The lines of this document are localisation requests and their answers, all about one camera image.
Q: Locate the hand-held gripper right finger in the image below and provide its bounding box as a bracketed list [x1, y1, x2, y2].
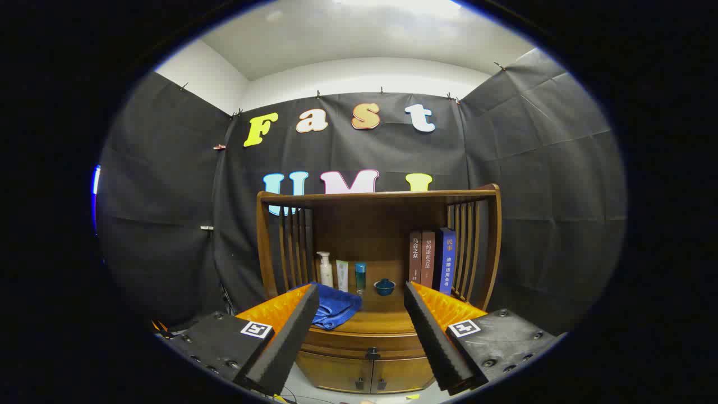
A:
[404, 282, 561, 396]

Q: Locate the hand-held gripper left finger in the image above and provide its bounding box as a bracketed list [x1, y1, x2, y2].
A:
[159, 283, 320, 397]

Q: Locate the wooden drawer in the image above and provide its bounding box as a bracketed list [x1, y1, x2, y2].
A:
[303, 328, 427, 361]

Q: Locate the wooden cabinet door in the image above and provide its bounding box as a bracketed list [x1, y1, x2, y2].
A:
[296, 351, 374, 393]
[370, 356, 435, 393]

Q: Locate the wooden countertop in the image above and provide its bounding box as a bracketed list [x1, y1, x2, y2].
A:
[306, 275, 449, 336]

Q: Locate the wooden cabinet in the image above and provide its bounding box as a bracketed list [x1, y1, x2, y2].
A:
[256, 184, 503, 394]

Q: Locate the folded blue towel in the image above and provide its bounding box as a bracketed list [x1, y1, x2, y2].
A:
[311, 282, 363, 330]

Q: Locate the white pump bottle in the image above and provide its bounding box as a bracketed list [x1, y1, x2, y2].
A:
[316, 251, 334, 288]

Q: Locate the blue book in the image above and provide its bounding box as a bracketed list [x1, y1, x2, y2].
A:
[435, 227, 457, 295]

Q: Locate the reddish brown book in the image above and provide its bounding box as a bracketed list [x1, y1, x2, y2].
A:
[421, 230, 436, 290]

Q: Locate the dark brown book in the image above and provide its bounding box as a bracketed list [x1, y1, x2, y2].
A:
[409, 231, 422, 285]

